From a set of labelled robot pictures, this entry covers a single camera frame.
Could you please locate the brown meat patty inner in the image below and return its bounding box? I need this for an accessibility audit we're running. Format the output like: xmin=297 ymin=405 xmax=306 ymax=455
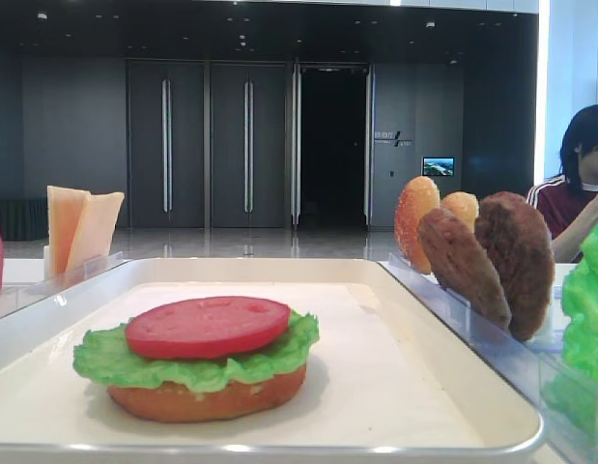
xmin=417 ymin=207 xmax=512 ymax=331

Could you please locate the orange cheese slice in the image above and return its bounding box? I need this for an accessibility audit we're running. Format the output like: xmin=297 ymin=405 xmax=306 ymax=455
xmin=46 ymin=186 xmax=91 ymax=276

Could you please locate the bun base on tray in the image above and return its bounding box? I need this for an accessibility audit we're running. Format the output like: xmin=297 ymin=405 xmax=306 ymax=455
xmin=106 ymin=364 xmax=307 ymax=423

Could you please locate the small wall screen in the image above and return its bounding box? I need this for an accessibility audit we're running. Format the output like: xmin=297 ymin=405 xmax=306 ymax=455
xmin=422 ymin=157 xmax=455 ymax=177

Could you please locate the brown meat patty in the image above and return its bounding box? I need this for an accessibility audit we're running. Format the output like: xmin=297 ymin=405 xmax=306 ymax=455
xmin=474 ymin=191 xmax=555 ymax=341
xmin=417 ymin=207 xmax=512 ymax=331

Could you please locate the green lettuce leaf on tray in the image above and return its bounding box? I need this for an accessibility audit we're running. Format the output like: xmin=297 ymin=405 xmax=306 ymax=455
xmin=72 ymin=311 xmax=320 ymax=392

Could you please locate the green lettuce leaf in holder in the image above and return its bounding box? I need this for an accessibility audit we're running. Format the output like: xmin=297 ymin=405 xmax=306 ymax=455
xmin=544 ymin=223 xmax=598 ymax=434

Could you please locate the bread bun outer right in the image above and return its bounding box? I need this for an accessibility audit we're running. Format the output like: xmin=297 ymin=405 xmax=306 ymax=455
xmin=441 ymin=191 xmax=479 ymax=232

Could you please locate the bread bun inner right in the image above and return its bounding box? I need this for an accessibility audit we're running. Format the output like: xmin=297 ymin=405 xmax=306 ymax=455
xmin=394 ymin=176 xmax=441 ymax=275

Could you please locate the brown meat patty outer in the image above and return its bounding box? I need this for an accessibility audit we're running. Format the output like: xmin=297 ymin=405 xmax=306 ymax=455
xmin=474 ymin=191 xmax=555 ymax=341

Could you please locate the yellow cheese slice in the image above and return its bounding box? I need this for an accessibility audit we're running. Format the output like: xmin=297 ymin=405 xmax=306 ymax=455
xmin=66 ymin=192 xmax=125 ymax=271

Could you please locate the seated person maroon shirt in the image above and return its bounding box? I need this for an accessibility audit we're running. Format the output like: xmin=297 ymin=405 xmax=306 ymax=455
xmin=527 ymin=104 xmax=598 ymax=263

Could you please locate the white metal tray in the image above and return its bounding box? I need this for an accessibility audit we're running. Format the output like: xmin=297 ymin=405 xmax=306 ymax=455
xmin=0 ymin=258 xmax=545 ymax=463

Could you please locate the bread bun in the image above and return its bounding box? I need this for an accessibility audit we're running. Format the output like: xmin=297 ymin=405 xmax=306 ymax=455
xmin=441 ymin=191 xmax=479 ymax=232
xmin=394 ymin=176 xmax=441 ymax=275

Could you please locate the clear long strip left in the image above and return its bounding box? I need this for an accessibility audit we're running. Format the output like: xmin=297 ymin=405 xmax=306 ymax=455
xmin=0 ymin=252 xmax=127 ymax=319

